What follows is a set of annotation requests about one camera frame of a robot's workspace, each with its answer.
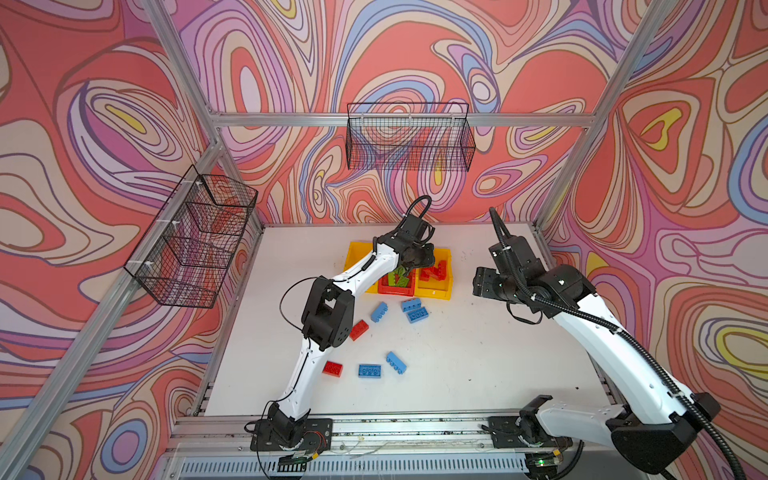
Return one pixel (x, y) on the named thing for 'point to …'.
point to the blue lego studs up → (408, 305)
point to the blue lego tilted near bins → (378, 312)
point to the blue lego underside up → (417, 315)
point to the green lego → (397, 278)
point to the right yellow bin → (433, 288)
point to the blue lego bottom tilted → (396, 363)
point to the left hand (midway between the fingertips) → (438, 256)
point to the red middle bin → (386, 289)
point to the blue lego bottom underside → (369, 371)
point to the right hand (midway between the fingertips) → (489, 290)
